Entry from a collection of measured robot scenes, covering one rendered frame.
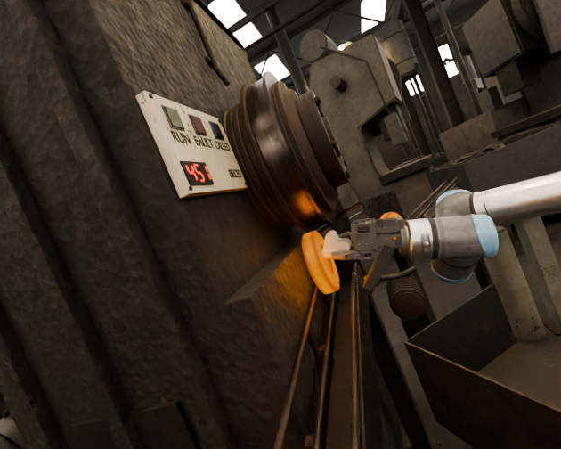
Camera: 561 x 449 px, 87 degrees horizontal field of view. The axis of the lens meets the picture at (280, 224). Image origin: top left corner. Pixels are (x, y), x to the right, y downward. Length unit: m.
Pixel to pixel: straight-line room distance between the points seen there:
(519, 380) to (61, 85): 0.84
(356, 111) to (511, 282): 2.48
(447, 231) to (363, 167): 2.93
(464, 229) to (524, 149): 2.54
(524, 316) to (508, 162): 1.66
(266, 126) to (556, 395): 0.67
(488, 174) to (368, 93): 1.45
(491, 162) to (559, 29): 1.58
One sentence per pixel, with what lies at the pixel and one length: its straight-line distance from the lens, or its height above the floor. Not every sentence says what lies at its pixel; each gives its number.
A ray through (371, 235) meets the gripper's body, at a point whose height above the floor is 0.85.
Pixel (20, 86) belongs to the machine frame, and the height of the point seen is 1.36.
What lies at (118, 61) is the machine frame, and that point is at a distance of 0.60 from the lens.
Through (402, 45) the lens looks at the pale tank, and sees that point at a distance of 9.91.
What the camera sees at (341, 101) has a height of 1.83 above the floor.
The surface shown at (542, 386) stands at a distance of 0.61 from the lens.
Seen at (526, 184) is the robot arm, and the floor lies 0.82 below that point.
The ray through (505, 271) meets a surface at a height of 0.34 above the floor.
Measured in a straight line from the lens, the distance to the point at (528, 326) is 1.78.
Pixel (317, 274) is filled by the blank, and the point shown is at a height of 0.82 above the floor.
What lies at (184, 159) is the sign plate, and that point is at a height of 1.12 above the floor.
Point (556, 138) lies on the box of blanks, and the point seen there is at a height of 0.64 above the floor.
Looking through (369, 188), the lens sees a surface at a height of 0.80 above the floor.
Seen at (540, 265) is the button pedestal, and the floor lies 0.31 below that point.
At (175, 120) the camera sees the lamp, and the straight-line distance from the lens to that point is 0.58.
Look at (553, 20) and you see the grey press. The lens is 4.19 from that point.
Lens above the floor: 0.98
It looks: 3 degrees down
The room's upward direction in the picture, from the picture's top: 23 degrees counter-clockwise
